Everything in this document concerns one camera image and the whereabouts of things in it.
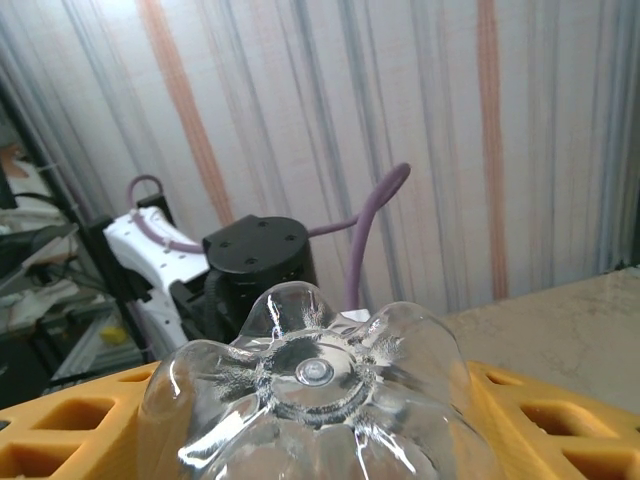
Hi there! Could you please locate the cluttered equipment rack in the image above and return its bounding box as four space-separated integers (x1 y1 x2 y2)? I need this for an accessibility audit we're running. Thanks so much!
0 84 151 396

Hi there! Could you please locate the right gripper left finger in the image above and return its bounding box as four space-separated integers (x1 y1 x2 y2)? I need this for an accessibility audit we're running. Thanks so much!
0 359 166 480

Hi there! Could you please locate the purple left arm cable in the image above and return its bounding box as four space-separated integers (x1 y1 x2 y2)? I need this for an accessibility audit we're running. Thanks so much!
124 162 412 361

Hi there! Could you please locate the orange label clear bottle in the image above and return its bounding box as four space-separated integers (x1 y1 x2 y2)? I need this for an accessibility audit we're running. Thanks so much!
137 280 501 480

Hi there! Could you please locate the small yellow object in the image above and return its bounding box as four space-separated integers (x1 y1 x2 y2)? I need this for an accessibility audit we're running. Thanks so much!
99 324 127 347

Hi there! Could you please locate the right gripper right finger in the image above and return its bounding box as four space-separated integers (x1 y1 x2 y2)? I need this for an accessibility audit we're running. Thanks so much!
464 360 640 480

